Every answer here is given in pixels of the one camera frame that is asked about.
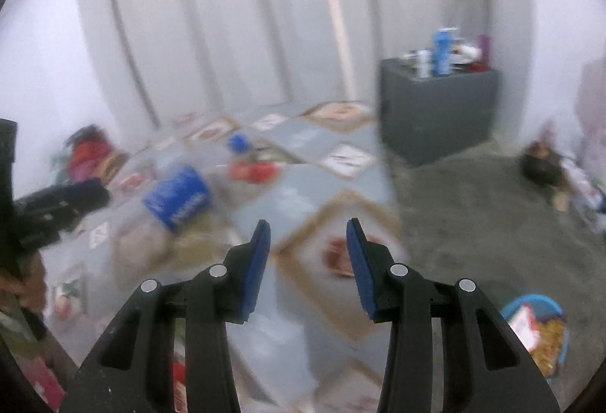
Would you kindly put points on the red patterned bag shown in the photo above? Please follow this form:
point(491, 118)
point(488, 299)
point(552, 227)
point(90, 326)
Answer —
point(90, 152)

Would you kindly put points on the grey cabinet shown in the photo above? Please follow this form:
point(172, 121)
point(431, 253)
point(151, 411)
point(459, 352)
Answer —
point(435, 119)

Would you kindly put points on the magenta cup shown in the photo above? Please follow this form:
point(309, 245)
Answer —
point(483, 47)

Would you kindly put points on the fruit print tablecloth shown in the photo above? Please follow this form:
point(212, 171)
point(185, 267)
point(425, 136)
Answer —
point(303, 186)

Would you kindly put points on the purple yellow snack bag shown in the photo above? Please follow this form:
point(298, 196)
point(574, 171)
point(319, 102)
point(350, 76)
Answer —
point(549, 342)

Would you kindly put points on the blue plastic bottle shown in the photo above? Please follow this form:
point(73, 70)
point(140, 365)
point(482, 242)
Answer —
point(443, 53)

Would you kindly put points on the dark bag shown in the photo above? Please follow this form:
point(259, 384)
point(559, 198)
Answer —
point(539, 164)

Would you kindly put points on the floral cloth pile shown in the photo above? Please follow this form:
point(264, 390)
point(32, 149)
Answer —
point(582, 190)

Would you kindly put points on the white tube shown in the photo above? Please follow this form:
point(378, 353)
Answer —
point(467, 51)

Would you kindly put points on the blue mesh bin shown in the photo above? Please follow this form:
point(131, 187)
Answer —
point(535, 298)

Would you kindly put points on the small white bottle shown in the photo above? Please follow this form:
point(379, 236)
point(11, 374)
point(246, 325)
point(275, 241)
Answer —
point(423, 65)

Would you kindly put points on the clear bottle with blue label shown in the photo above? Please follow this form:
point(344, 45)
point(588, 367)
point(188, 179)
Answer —
point(177, 200)

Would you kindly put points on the pink white board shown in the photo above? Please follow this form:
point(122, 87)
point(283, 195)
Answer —
point(594, 110)

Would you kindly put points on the pink floral box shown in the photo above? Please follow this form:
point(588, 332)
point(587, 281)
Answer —
point(45, 387)

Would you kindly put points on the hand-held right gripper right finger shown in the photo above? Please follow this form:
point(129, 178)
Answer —
point(362, 271)

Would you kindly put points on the person's left forearm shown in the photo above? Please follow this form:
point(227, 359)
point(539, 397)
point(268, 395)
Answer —
point(28, 290)

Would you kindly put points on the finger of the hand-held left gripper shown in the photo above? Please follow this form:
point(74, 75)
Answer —
point(71, 200)

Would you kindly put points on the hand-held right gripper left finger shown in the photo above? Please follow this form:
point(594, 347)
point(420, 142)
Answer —
point(253, 271)

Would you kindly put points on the white curtain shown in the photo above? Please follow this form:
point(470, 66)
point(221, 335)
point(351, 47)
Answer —
point(236, 15)

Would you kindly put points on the red snack packet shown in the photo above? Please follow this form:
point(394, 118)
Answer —
point(255, 171)

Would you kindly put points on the red white carton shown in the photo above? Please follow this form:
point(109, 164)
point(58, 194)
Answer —
point(521, 325)

